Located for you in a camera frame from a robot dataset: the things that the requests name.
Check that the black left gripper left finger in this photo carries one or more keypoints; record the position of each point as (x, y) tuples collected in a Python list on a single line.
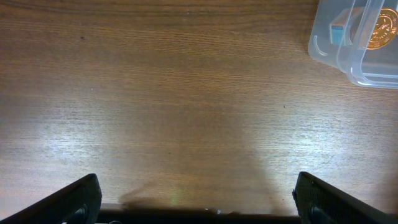
[(78, 202)]

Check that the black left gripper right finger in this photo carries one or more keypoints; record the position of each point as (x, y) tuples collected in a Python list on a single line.
[(320, 202)]

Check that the small jar gold lid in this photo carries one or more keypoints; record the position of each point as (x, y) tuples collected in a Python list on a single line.
[(345, 26)]

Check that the clear plastic container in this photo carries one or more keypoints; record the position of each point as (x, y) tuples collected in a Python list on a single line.
[(363, 67)]

